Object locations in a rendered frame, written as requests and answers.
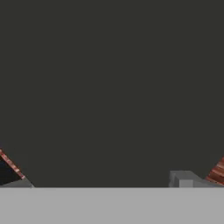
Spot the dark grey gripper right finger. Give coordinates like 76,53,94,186
168,170,224,188

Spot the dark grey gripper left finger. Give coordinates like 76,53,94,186
0,178,35,188

